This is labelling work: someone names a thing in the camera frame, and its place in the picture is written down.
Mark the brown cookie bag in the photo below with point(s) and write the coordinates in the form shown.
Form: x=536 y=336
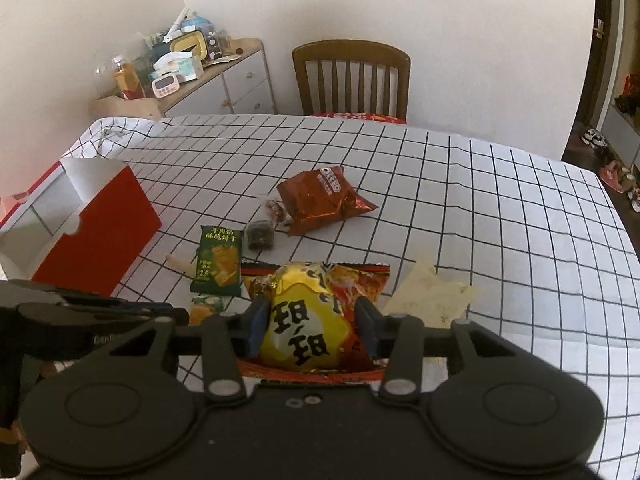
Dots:
x=320 y=200

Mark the soft tissue pack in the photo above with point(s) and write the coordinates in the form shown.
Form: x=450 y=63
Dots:
x=177 y=67

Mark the orange and green snack packet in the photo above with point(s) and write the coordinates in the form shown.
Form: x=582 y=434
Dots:
x=204 y=307

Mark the green cracker packet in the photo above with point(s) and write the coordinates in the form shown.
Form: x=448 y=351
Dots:
x=219 y=260

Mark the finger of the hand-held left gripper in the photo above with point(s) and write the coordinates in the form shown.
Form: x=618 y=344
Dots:
x=100 y=303
x=150 y=316

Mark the small dark purple snack packet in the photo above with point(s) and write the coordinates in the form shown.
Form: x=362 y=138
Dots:
x=260 y=235

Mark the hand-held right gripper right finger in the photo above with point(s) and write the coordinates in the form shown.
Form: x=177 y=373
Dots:
x=365 y=330

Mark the pile of shoes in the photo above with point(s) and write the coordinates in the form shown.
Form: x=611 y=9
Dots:
x=615 y=170

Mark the white and blue toy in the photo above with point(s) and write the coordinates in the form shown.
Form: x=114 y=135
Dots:
x=187 y=22

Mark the yellow and red snack bag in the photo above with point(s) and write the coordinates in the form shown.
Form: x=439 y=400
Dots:
x=305 y=320

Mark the beige paper sachet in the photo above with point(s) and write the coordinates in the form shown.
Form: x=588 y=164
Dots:
x=417 y=280
x=435 y=302

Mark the clear jar with orange snacks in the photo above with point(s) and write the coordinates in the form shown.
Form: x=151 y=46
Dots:
x=127 y=80

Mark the white drawer cabinet wooden top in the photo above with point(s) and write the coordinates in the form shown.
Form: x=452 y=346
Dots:
x=235 y=85

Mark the black grid white tablecloth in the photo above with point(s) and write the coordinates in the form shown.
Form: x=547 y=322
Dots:
x=450 y=210

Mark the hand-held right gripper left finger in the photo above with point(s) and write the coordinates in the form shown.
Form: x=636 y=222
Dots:
x=258 y=327

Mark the white digital timer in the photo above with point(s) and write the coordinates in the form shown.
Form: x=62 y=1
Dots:
x=164 y=86

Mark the red cardboard box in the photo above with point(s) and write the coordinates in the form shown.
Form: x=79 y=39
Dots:
x=95 y=245

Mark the small orange candy packet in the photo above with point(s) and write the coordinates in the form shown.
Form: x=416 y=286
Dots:
x=276 y=209

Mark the red seat cushion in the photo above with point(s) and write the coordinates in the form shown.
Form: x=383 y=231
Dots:
x=360 y=117

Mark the brown wooden chair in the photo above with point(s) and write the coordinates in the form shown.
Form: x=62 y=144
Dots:
x=350 y=80

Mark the dark wooden door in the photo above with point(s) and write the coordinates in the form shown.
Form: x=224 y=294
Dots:
x=600 y=60

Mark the dark glass jar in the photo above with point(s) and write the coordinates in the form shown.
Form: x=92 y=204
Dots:
x=216 y=45

